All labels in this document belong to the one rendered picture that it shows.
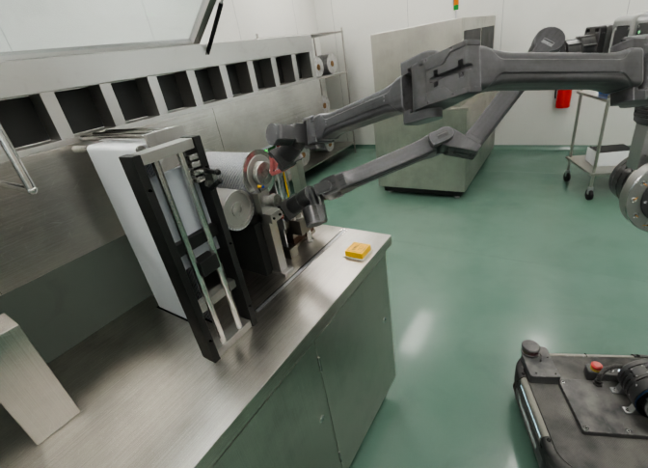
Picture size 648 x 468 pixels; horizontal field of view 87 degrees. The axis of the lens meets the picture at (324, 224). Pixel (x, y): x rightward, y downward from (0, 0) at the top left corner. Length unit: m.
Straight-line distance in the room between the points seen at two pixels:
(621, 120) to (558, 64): 4.74
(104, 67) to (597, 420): 1.98
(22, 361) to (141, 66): 0.86
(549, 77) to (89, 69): 1.11
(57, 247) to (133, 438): 0.56
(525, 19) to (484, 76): 4.68
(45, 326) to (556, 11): 5.22
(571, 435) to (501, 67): 1.34
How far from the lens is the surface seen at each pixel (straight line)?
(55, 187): 1.18
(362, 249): 1.23
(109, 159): 1.02
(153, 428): 0.93
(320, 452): 1.35
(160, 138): 0.89
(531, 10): 5.27
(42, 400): 1.03
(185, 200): 0.84
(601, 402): 1.76
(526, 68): 0.65
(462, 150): 1.10
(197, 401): 0.92
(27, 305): 1.22
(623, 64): 0.78
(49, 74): 1.20
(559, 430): 1.66
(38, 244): 1.19
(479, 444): 1.84
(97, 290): 1.28
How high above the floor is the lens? 1.56
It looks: 26 degrees down
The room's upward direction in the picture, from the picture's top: 10 degrees counter-clockwise
